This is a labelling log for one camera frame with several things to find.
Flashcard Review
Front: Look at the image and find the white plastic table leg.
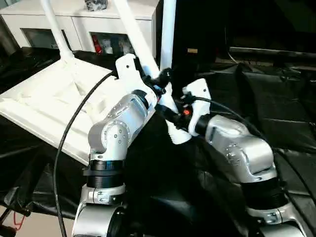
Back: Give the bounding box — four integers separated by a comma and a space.
40, 0, 75, 66
160, 0, 177, 71
113, 0, 192, 145

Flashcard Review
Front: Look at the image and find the white plastic table top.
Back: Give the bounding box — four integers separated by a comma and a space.
0, 55, 139, 166

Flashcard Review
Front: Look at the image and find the white glass-door cabinet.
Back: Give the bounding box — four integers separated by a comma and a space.
0, 0, 163, 56

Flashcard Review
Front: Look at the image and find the black plastic mat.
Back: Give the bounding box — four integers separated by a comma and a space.
0, 46, 316, 237

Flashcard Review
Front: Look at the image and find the black bundle in clear bag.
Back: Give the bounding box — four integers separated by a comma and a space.
85, 0, 109, 12

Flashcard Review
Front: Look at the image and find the black fabric backdrop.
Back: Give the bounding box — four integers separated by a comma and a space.
172, 0, 316, 67

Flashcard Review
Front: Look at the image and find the dark horizontal bar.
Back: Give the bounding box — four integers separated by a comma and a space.
228, 46, 316, 59

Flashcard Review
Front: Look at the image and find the grey metal tripod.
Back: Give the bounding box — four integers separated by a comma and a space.
0, 14, 22, 54

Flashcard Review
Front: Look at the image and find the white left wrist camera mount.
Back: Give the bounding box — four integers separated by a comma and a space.
115, 53, 158, 104

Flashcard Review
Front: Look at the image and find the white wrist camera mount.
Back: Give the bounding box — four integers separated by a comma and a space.
182, 78, 212, 136
115, 53, 158, 104

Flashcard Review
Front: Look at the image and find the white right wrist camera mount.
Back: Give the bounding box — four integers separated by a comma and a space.
182, 78, 212, 136

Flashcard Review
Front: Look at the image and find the black folding table frame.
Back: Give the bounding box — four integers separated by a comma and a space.
0, 186, 33, 237

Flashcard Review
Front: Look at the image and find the thin red cable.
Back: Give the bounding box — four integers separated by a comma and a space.
12, 211, 27, 229

